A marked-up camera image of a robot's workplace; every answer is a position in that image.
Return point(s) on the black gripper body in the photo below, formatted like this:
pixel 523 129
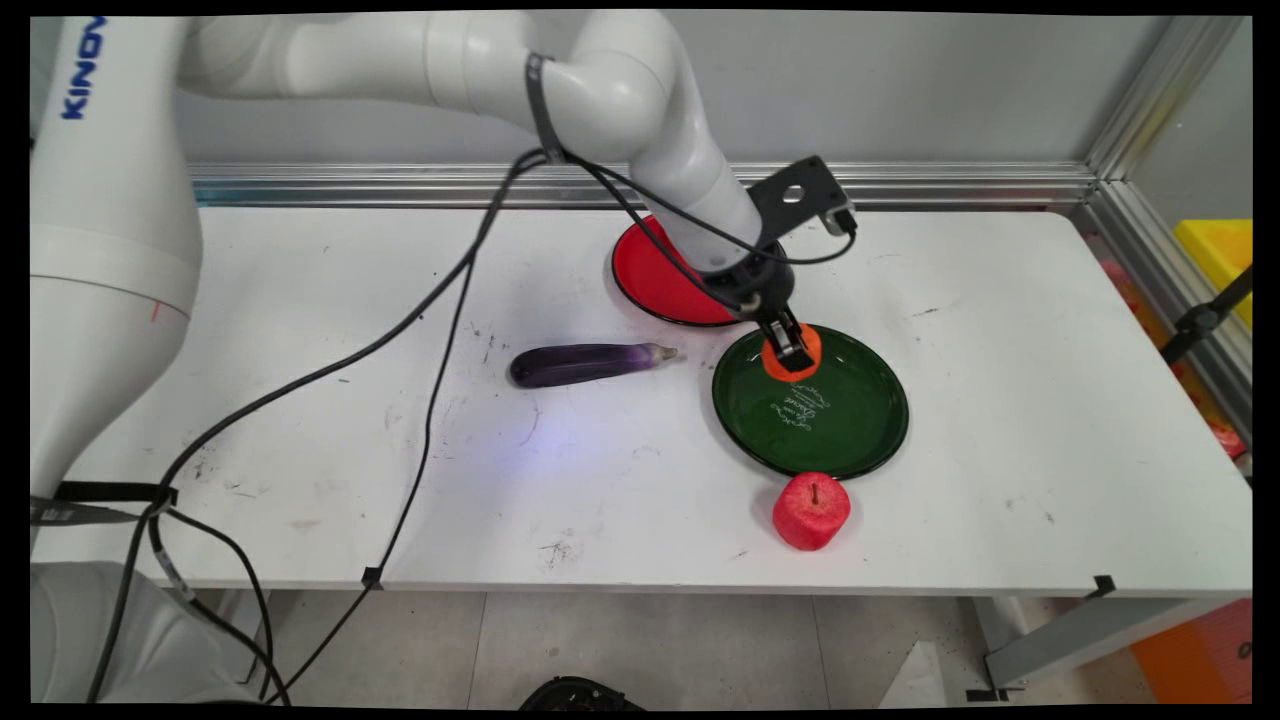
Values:
pixel 752 285

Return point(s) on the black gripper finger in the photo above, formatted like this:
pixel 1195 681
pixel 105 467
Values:
pixel 800 345
pixel 781 342

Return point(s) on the orange round toy fruit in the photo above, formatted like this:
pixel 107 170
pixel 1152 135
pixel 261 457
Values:
pixel 812 345

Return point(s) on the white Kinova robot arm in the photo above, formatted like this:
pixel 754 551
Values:
pixel 130 200

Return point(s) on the dark green round plate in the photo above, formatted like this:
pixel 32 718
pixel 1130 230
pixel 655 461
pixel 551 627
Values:
pixel 820 415

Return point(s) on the red round plate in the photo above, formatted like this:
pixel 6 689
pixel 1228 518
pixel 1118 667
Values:
pixel 655 275

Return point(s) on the red toy apple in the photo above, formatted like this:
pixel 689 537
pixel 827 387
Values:
pixel 810 512

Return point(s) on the purple toy eggplant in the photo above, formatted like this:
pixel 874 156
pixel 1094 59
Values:
pixel 585 364

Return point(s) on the black object on floor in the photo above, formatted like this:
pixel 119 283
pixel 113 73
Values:
pixel 580 695

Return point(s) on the grey metal table leg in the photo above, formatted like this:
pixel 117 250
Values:
pixel 1080 640

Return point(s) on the yellow plastic bin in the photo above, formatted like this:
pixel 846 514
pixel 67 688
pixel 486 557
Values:
pixel 1220 255

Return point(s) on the black tape piece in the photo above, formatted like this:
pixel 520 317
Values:
pixel 372 577

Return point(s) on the orange box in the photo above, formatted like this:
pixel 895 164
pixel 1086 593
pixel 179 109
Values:
pixel 1200 655

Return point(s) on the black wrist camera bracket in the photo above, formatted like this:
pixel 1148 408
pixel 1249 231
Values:
pixel 800 195

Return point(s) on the aluminium frame rail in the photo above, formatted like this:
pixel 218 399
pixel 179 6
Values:
pixel 400 185

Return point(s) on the aluminium frame corner post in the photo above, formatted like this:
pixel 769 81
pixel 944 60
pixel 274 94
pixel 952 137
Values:
pixel 1160 150

